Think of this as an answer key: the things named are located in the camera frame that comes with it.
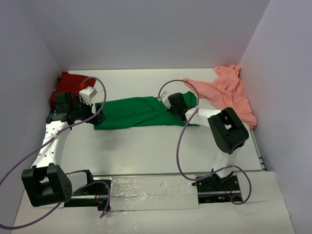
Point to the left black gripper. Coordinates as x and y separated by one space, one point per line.
97 119

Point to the green t-shirt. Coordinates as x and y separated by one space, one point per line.
136 112

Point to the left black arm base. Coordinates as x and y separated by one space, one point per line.
89 190

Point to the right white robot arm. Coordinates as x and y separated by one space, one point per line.
227 129

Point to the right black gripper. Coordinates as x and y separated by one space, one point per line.
171 109

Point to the red folded t-shirt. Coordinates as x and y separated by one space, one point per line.
67 83

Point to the salmon pink t-shirt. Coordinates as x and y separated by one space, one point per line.
227 90

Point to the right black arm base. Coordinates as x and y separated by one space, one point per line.
214 190

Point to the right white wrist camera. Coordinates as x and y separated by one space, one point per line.
164 99

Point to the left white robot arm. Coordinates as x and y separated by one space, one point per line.
45 182

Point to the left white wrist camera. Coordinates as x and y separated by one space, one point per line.
87 94

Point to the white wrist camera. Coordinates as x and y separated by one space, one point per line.
164 99
87 94

